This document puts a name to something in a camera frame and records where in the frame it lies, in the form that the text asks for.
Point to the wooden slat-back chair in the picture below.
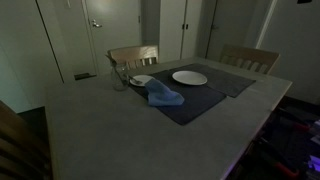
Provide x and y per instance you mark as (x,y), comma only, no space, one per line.
(16,150)
(133,53)
(250,55)

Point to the small white plate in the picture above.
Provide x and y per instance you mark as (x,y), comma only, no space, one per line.
(142,79)

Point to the large white plate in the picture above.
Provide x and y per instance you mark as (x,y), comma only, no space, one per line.
(190,78)

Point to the clear glass jar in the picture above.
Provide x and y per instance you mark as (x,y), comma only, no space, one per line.
(119,80)

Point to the dark fabric placemat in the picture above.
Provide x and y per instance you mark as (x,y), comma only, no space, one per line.
(228,81)
(196,103)

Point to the small black floor object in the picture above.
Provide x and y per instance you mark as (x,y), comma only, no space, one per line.
(85,76)

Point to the blue microfibre towel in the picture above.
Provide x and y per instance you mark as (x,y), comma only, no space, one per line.
(161,95)

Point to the metal fork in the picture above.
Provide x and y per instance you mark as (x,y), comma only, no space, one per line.
(136,80)

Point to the black closet latch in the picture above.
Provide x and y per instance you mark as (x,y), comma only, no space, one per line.
(185,26)

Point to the grey door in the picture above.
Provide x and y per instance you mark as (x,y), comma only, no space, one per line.
(240,23)

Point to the white closet door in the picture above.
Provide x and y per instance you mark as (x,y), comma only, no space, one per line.
(193,30)
(170,30)

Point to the white room door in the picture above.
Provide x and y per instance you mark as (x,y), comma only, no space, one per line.
(113,30)

